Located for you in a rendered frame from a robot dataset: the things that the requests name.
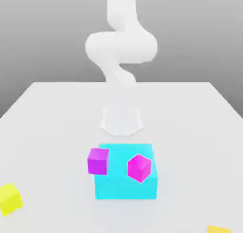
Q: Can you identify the small purple cube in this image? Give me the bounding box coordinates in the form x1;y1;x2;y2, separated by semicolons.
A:
87;148;110;176

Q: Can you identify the small magenta cube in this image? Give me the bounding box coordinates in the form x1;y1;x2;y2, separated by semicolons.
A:
127;153;152;184

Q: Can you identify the small yellow cube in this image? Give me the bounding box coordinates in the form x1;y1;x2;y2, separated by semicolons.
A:
0;182;24;217

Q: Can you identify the small amber cube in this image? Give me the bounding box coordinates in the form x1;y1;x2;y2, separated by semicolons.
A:
207;225;232;233

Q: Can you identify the large cyan box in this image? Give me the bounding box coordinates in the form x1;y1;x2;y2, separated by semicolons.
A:
94;143;158;200

